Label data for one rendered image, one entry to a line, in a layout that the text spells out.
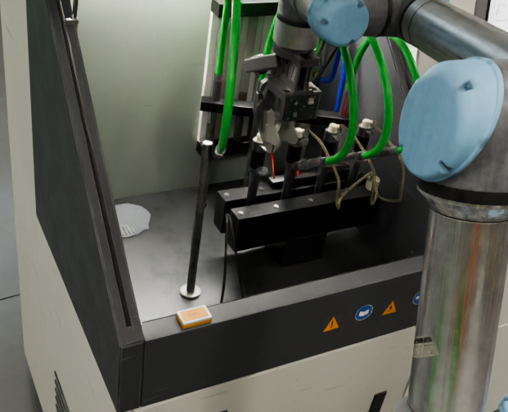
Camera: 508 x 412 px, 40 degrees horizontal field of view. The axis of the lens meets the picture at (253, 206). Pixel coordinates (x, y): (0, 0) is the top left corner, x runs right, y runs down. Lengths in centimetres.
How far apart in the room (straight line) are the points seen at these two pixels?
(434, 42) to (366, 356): 71
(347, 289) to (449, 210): 58
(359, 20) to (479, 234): 41
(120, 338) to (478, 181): 63
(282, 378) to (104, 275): 43
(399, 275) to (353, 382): 28
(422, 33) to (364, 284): 49
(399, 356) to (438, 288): 79
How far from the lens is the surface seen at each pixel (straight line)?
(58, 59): 120
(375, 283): 131
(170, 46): 148
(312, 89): 117
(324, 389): 147
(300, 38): 114
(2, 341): 246
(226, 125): 107
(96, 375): 132
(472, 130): 67
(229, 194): 140
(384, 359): 152
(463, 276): 74
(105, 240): 112
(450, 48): 96
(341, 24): 102
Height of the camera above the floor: 176
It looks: 35 degrees down
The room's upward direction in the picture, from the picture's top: 10 degrees clockwise
